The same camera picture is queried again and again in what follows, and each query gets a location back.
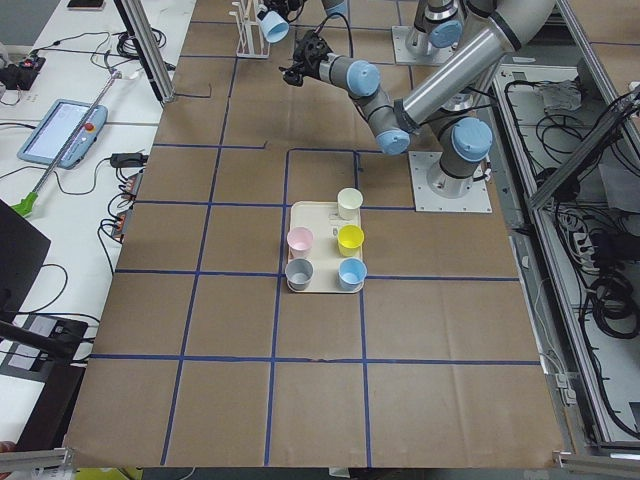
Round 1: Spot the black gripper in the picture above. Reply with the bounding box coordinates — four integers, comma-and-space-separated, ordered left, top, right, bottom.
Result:
279, 30, 332, 86
262, 0, 304, 15

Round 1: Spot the light blue ikea cup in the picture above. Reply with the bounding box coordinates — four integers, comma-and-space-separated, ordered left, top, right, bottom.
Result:
258, 10, 289, 44

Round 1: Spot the cream cup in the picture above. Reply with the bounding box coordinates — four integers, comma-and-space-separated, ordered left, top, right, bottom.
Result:
337, 187, 363, 220

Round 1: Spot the pink cup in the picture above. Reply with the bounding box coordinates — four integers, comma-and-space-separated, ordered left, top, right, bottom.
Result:
286, 227, 314, 258

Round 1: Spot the yellow cup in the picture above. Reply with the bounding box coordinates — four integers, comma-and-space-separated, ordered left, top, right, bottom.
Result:
337, 225, 365, 257

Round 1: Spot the grey cup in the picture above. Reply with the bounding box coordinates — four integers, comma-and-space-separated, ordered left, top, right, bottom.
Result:
285, 258, 314, 292

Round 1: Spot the blue cup on tray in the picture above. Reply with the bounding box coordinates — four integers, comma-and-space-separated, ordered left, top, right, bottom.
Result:
338, 257, 368, 292

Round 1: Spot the cream plastic tray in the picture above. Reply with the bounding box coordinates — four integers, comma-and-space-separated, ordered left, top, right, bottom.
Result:
289, 201, 364, 294

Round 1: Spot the black power adapter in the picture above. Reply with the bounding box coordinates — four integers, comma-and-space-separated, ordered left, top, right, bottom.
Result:
109, 152, 148, 168

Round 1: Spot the black smartphone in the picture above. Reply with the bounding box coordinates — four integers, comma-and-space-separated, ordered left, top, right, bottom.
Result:
66, 0, 106, 11

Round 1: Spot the blue teach pendant tablet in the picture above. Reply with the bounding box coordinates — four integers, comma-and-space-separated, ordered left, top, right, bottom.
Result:
17, 99, 108, 170

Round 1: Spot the reacher grabber tool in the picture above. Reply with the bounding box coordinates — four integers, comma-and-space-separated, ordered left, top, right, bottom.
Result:
12, 67, 122, 217

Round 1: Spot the white wire cup rack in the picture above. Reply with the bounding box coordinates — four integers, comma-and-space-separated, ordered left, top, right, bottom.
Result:
229, 0, 270, 59

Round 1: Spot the aluminium frame post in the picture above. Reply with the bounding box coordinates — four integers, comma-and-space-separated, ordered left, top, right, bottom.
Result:
114, 0, 175, 105

